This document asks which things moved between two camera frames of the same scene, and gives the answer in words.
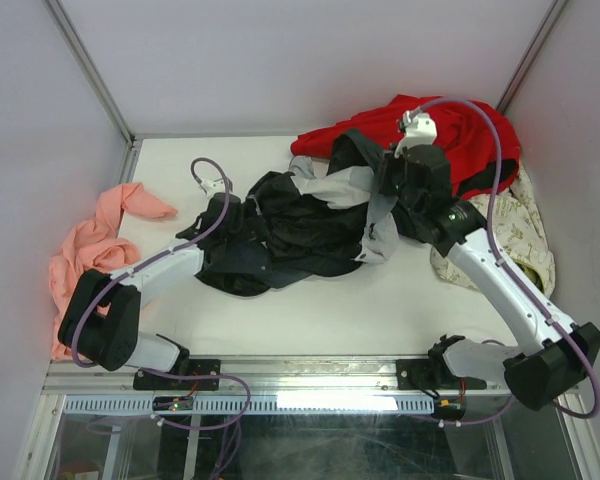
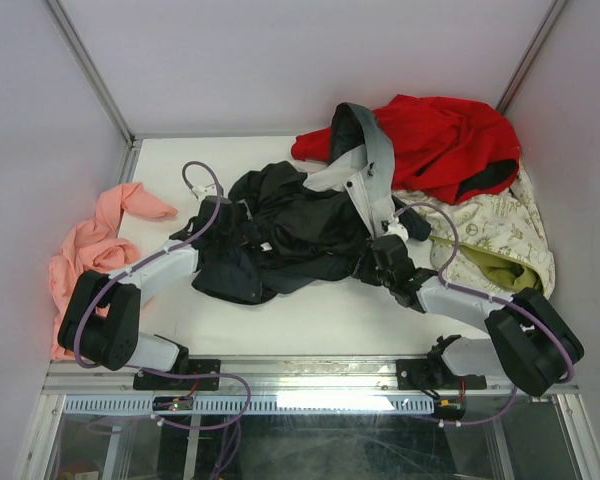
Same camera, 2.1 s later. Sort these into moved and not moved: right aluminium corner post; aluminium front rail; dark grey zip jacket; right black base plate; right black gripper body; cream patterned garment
Moved: dark grey zip jacket; right black gripper body
Not moved: aluminium front rail; cream patterned garment; right black base plate; right aluminium corner post
